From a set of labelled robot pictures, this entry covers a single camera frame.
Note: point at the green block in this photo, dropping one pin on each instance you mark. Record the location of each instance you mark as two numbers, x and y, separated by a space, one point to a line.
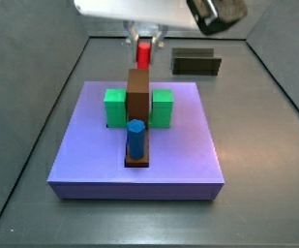
162 105
115 108

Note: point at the blue hexagonal peg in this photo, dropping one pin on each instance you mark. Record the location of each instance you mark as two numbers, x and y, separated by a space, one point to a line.
136 138

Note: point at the brown upright block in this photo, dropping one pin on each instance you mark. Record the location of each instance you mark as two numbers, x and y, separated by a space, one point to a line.
138 110

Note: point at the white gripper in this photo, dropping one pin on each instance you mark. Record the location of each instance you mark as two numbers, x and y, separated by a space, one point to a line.
166 12

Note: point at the red cylindrical peg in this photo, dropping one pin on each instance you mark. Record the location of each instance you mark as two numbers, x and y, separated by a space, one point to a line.
143 55

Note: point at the black angle bracket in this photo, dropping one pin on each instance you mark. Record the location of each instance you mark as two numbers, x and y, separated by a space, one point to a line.
195 62

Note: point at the purple base board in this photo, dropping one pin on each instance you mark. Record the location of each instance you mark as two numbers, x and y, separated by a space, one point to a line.
183 172

